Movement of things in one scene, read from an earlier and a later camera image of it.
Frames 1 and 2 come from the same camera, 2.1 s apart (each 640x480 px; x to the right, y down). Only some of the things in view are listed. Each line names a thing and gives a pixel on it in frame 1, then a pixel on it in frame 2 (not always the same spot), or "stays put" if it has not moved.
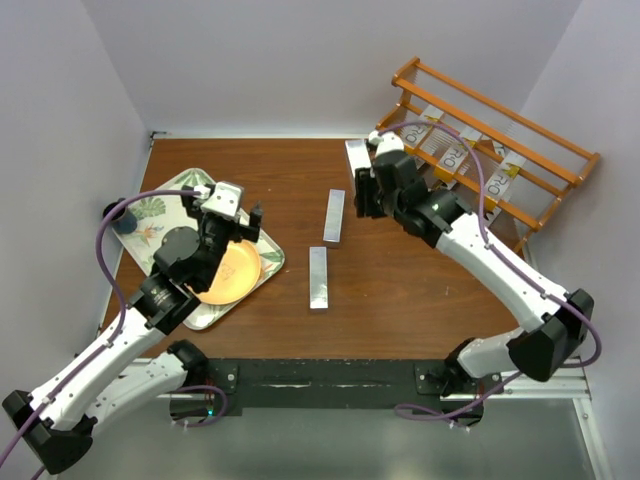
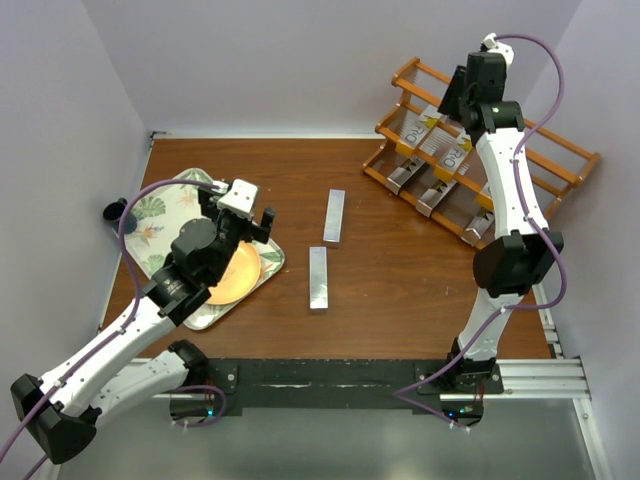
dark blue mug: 122,220 stays put
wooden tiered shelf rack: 466,143 stays put
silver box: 358,154 → 447,119
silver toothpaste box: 334,218 stays put
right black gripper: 366,183 → 449,104
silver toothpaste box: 318,277 stays put
